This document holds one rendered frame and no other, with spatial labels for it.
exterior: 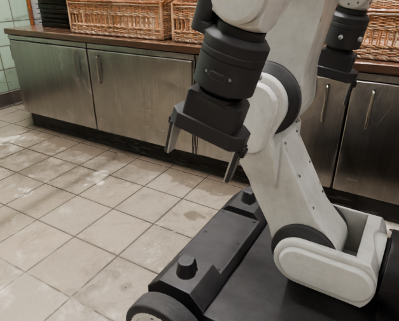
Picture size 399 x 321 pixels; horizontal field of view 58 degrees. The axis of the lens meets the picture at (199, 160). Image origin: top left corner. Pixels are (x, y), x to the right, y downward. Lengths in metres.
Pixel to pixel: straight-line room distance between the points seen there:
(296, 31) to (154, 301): 0.61
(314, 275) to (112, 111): 1.34
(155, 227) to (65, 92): 1.01
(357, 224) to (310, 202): 0.18
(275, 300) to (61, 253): 0.74
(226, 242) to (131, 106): 0.98
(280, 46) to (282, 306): 0.55
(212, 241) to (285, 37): 0.55
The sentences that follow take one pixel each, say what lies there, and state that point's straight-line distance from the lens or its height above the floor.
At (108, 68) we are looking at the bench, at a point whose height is 0.44.
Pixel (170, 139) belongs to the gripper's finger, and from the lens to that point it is 0.56.
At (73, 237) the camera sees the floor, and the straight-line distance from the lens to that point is 1.37.
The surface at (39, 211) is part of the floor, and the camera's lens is 1.55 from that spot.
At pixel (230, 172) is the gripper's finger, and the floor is 0.55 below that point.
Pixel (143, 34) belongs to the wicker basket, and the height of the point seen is 0.60.
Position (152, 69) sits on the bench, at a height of 0.46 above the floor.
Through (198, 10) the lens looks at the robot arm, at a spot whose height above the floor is 0.78.
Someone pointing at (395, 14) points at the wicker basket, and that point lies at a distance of 1.32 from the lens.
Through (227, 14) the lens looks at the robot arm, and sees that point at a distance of 0.44.
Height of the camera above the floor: 0.81
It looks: 27 degrees down
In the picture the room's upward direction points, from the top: straight up
